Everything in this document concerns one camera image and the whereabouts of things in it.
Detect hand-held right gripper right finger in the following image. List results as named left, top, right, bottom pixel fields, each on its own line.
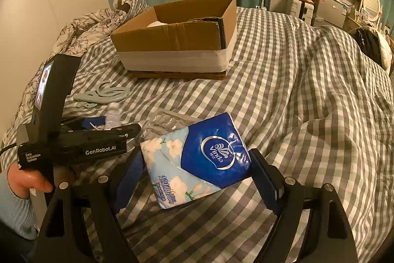
left=248, top=148, right=359, bottom=263

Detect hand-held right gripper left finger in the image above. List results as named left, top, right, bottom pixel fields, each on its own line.
left=31, top=148, right=145, bottom=263

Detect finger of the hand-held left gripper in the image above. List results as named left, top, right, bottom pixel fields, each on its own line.
left=62, top=117, right=107, bottom=131
left=103, top=124, right=142, bottom=142

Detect blue floral tissue pack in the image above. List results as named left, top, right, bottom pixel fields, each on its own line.
left=140, top=112, right=253, bottom=210

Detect cardboard box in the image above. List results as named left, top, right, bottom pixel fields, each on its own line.
left=110, top=0, right=237, bottom=81

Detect person's left forearm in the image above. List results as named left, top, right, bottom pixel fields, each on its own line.
left=0, top=171, right=41, bottom=239

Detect person's left hand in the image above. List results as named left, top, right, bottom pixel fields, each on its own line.
left=9, top=163, right=75, bottom=193

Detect small clear plastic bottle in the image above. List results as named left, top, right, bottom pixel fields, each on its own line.
left=105, top=103, right=122, bottom=130

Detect light blue plastic hangers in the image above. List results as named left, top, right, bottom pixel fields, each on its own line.
left=68, top=81, right=130, bottom=110

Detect clear plastic bag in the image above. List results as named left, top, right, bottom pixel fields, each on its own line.
left=140, top=110, right=197, bottom=145

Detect floral quilt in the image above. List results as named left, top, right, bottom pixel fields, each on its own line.
left=4, top=6, right=154, bottom=140

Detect grey checked blanket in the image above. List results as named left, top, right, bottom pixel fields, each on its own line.
left=0, top=7, right=394, bottom=263

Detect black bag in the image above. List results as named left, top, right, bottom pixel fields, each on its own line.
left=351, top=26, right=389, bottom=70

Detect white cabinet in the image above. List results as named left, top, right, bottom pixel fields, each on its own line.
left=285, top=0, right=317, bottom=25

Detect silver mini fridge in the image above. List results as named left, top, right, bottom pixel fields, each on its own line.
left=313, top=0, right=350, bottom=29

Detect white oval mirror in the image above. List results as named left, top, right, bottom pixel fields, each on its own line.
left=360, top=0, right=384, bottom=30

